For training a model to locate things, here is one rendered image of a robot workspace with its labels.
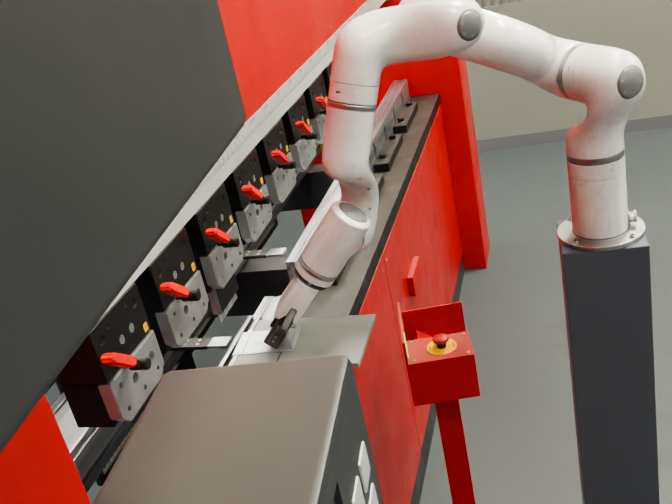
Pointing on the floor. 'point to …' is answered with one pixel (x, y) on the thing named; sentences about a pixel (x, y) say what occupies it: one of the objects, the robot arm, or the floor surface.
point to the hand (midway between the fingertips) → (276, 330)
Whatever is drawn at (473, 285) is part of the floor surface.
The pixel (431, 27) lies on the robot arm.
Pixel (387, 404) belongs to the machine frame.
